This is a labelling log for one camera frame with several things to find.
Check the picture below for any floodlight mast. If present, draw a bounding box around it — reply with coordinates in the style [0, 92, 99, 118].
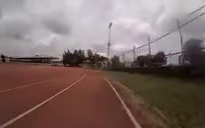
[106, 21, 114, 64]

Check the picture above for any row of dark trees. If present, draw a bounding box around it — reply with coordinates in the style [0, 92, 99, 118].
[61, 48, 109, 68]

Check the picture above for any red running track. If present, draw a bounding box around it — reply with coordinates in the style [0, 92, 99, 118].
[0, 63, 148, 128]

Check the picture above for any dark building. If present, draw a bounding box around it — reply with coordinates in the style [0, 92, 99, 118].
[135, 51, 168, 68]

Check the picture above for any dark hedge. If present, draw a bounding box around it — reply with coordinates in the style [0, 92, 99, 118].
[103, 63, 205, 81]

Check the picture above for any low grandstand building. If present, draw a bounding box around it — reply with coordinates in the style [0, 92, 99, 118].
[8, 55, 63, 65]

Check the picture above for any grass strip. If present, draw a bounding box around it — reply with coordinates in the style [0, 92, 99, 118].
[101, 69, 205, 128]

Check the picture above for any large dark tree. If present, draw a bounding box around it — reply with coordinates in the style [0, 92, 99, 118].
[183, 38, 205, 66]

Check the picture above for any tall wire mesh fence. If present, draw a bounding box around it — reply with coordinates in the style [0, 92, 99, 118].
[116, 0, 205, 75]

